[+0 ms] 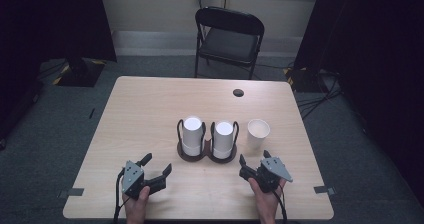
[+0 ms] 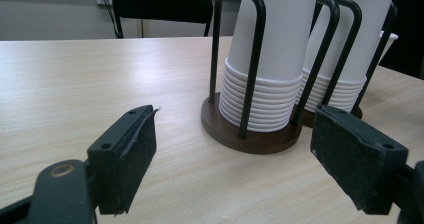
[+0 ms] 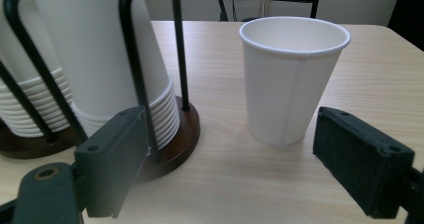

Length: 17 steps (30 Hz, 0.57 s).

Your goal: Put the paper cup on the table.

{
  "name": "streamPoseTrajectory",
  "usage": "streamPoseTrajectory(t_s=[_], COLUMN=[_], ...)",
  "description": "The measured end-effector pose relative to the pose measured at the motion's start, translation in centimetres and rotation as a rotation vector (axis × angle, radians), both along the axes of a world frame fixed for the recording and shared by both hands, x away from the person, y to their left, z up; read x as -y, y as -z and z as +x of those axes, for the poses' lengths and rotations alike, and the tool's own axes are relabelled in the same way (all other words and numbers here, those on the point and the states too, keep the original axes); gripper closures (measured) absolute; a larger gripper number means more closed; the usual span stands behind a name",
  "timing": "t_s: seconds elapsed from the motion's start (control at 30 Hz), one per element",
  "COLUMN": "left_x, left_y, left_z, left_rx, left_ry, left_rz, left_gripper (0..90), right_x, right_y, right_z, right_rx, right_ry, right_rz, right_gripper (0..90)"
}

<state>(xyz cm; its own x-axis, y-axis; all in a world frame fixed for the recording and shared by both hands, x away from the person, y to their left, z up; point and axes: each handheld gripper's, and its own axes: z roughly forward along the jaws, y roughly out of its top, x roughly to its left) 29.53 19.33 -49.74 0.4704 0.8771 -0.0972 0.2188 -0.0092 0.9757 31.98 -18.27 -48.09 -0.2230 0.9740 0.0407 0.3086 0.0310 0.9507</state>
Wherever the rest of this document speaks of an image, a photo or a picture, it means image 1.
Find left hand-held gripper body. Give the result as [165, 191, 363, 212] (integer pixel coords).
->
[120, 160, 167, 200]

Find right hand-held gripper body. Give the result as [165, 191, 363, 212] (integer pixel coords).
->
[238, 156, 294, 194]

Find single white paper cup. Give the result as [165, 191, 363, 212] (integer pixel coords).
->
[246, 118, 272, 152]

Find stack of white paper cups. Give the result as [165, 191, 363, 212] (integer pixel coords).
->
[212, 120, 235, 160]
[181, 116, 205, 158]

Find black wire cup holder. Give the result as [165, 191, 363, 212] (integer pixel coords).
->
[176, 117, 241, 165]

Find person's left hand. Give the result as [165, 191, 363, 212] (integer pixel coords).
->
[122, 185, 151, 224]

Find person's right hand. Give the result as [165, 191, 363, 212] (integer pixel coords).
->
[247, 177, 288, 224]

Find grey tape strip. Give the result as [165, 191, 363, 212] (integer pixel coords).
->
[57, 187, 85, 199]
[313, 185, 337, 196]

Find black stand base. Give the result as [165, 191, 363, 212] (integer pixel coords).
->
[283, 66, 322, 94]
[52, 56, 107, 88]

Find black folding chair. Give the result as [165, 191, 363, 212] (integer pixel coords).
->
[194, 5, 266, 81]

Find black curtain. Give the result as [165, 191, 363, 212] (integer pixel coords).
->
[0, 0, 118, 133]
[293, 0, 424, 200]

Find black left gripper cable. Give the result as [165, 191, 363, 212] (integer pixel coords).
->
[112, 168, 132, 224]

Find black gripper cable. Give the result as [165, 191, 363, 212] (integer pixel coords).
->
[272, 184, 290, 224]
[112, 168, 132, 224]

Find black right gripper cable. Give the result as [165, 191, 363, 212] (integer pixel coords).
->
[272, 184, 290, 224]

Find black floor cables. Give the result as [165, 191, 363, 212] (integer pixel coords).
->
[295, 68, 345, 120]

